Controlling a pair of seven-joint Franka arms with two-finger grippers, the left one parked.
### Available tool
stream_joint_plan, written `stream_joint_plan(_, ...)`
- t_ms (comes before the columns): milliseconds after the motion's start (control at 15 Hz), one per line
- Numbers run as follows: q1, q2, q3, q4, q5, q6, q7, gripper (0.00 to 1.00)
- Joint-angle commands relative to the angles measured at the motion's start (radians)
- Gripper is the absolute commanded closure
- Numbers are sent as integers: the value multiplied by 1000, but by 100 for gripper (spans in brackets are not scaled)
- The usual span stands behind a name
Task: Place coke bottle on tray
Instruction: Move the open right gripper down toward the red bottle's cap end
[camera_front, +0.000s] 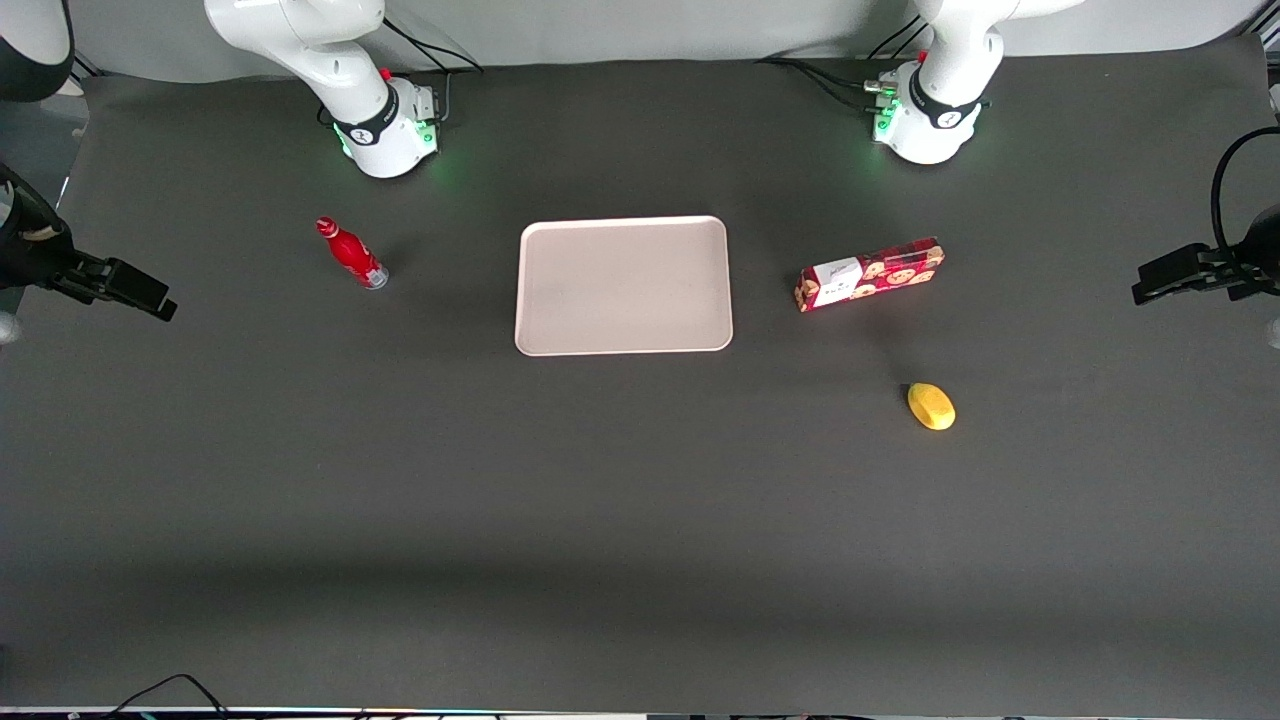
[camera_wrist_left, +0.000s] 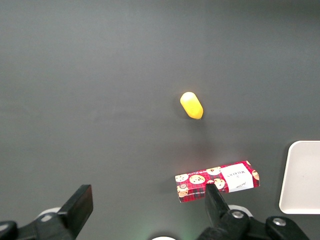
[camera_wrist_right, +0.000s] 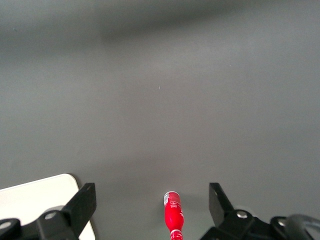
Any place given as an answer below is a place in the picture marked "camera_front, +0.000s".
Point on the red cookie box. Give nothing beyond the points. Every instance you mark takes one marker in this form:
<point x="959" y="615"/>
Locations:
<point x="880" y="272"/>

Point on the beige plastic tray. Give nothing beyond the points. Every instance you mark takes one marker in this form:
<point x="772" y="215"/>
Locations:
<point x="625" y="285"/>

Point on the white oval disc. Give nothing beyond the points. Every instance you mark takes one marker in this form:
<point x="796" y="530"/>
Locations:
<point x="72" y="88"/>

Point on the yellow lemon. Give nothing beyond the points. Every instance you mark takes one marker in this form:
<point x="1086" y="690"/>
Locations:
<point x="932" y="407"/>

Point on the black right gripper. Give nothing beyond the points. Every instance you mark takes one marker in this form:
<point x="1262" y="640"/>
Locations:
<point x="32" y="262"/>

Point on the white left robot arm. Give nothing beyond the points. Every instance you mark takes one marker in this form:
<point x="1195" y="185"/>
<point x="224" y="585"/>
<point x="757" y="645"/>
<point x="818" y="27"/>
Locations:
<point x="950" y="60"/>

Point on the dark grey table mat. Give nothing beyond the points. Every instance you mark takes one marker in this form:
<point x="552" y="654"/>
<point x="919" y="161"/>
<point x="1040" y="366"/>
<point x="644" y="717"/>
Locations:
<point x="640" y="500"/>

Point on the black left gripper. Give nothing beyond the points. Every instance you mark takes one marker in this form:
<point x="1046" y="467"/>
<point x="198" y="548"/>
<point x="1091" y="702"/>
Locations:
<point x="1243" y="268"/>

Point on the red coke bottle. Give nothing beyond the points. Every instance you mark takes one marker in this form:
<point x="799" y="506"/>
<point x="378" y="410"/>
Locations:
<point x="352" y="255"/>

